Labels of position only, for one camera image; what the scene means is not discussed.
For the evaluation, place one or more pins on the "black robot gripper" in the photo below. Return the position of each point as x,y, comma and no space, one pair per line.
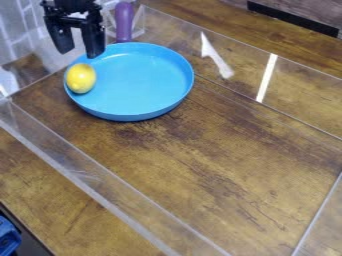
75,13

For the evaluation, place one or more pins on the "blue round plastic plate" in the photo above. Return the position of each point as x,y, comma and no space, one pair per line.
144,80

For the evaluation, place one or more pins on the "purple eggplant toy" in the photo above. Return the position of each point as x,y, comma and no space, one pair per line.
124,19

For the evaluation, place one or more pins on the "yellow lemon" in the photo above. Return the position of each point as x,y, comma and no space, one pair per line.
81,78

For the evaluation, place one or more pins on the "dark baseboard strip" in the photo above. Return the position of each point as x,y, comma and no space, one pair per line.
293,19

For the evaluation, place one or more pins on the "blue plastic object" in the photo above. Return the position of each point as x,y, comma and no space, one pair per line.
10,237

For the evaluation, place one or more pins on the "clear acrylic enclosure wall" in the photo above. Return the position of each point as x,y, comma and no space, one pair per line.
234,176

